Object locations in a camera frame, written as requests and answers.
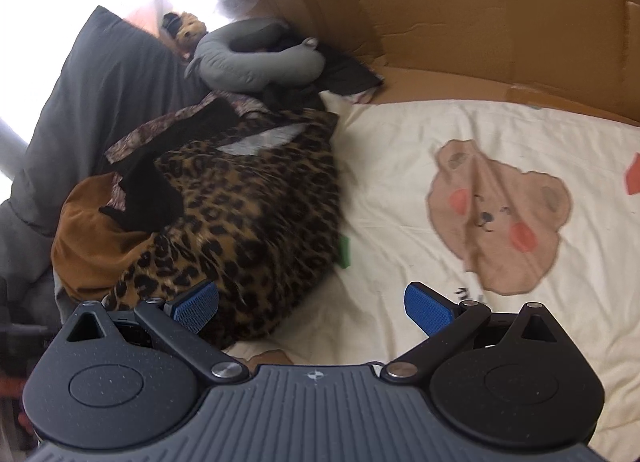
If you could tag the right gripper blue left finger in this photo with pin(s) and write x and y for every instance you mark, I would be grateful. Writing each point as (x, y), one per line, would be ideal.
(174, 327)

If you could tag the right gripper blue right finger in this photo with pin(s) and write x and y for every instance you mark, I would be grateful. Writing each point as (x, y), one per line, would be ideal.
(450, 327)

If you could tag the black cloth under pillow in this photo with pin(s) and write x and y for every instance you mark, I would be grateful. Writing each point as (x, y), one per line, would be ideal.
(343, 75)

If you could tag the brown cardboard sheet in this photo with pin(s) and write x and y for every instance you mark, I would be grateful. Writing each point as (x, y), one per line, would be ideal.
(576, 55)

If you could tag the cream bear print bedsheet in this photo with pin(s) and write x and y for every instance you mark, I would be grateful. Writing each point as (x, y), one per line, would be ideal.
(386, 156)

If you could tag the leopard print shorts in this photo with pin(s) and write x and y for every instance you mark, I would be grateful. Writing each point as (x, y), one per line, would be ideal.
(254, 210)

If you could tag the small plush doll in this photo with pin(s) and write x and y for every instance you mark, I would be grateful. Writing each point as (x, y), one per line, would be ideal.
(185, 29)

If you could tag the grey neck pillow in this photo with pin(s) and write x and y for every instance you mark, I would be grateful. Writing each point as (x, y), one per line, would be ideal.
(239, 57)

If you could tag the dark grey pillow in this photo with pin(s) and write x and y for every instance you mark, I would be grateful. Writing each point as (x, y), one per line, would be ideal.
(115, 78)

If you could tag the orange brown garment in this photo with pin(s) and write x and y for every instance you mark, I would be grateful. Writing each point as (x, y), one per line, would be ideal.
(90, 252)

